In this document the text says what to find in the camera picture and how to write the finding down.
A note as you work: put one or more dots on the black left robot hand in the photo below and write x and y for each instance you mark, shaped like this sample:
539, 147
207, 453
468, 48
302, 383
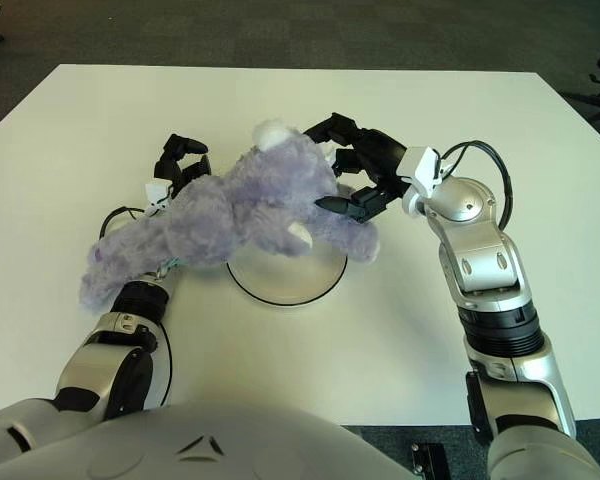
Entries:
172, 165

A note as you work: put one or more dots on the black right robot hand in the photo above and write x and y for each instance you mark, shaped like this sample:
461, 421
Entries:
380, 160

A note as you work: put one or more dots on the purple plush doll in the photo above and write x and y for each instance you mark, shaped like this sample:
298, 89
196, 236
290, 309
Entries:
230, 225

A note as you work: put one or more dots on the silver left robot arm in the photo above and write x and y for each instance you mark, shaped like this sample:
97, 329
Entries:
130, 340

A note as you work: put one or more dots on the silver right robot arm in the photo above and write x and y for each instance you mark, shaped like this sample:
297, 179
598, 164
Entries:
480, 250

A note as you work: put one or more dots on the white plate with black rim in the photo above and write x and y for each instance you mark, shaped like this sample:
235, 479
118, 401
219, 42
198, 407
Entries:
290, 280

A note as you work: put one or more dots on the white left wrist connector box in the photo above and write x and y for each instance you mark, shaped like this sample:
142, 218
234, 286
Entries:
155, 192

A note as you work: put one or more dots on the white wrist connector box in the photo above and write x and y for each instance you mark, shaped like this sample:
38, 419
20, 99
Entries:
422, 170
155, 192

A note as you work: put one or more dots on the white right wrist connector box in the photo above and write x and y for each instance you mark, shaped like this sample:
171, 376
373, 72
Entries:
422, 170

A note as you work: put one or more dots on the grey robot torso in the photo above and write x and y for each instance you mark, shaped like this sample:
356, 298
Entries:
230, 450

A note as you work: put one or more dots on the black metal bracket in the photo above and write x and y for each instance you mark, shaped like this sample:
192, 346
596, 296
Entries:
429, 461

